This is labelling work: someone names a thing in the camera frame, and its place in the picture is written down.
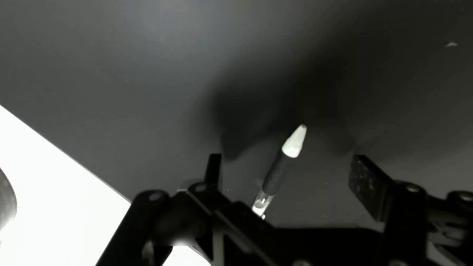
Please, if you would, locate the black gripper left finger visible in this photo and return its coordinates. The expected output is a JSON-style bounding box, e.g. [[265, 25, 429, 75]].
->
[[204, 154, 222, 189]]

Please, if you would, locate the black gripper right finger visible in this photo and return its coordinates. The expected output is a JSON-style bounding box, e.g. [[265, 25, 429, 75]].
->
[[349, 154, 397, 221]]

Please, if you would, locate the black and white pen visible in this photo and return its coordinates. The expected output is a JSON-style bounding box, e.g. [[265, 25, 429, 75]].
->
[[252, 124, 308, 219]]

